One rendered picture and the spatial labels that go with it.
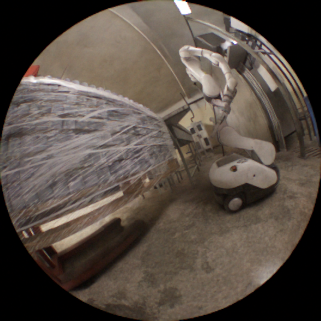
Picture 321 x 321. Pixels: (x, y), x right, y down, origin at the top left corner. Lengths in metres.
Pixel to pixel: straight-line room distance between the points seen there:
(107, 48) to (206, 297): 4.93
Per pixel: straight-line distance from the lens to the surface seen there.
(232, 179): 0.66
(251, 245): 0.66
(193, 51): 1.01
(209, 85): 0.91
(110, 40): 4.32
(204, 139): 6.10
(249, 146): 0.84
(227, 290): 0.57
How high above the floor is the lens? 0.57
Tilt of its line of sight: 1 degrees up
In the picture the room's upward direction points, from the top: 22 degrees counter-clockwise
